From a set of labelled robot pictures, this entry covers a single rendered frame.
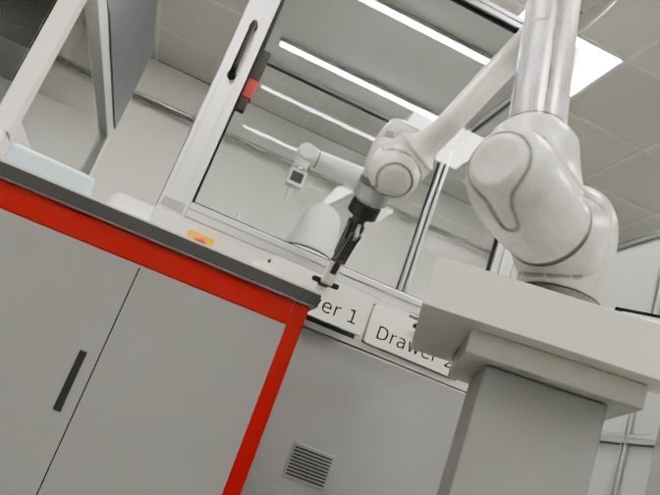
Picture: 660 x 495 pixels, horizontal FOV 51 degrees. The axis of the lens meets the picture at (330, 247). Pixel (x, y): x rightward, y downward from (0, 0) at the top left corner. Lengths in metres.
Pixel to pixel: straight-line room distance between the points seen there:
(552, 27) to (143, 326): 0.89
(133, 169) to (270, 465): 3.68
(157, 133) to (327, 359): 3.69
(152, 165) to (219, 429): 4.15
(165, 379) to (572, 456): 0.66
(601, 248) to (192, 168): 1.07
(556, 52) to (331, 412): 1.05
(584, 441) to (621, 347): 0.16
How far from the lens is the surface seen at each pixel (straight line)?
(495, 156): 1.13
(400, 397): 1.94
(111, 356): 1.21
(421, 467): 1.97
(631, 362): 1.14
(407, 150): 1.48
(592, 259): 1.28
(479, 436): 1.16
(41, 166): 1.30
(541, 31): 1.37
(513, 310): 1.11
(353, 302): 1.83
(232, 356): 1.23
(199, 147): 1.92
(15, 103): 1.71
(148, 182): 5.22
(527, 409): 1.18
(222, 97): 1.98
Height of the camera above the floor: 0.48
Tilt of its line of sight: 17 degrees up
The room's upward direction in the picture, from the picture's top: 20 degrees clockwise
